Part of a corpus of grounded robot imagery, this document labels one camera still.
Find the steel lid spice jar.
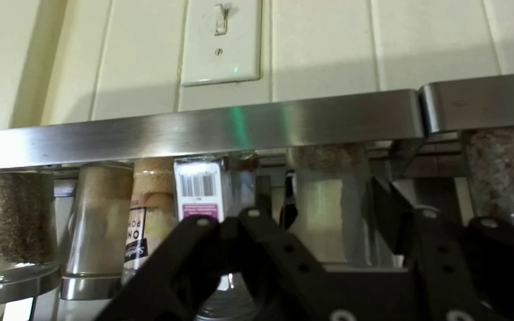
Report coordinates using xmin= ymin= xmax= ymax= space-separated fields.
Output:
xmin=460 ymin=124 xmax=514 ymax=230

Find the white wall light switch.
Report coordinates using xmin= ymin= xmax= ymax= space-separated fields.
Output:
xmin=181 ymin=0 xmax=265 ymax=87

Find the labelled glass spice jar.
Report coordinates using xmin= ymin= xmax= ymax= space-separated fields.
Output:
xmin=122 ymin=156 xmax=181 ymax=283

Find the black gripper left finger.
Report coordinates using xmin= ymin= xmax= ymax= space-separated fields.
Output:
xmin=94 ymin=205 xmax=333 ymax=321

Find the dark pepper spice jar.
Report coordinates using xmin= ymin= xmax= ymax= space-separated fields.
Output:
xmin=0 ymin=169 xmax=62 ymax=306

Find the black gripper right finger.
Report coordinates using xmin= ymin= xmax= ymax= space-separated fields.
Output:
xmin=370 ymin=176 xmax=514 ymax=321

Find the white barcode spice box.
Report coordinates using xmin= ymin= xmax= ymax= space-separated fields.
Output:
xmin=172 ymin=155 xmax=229 ymax=222

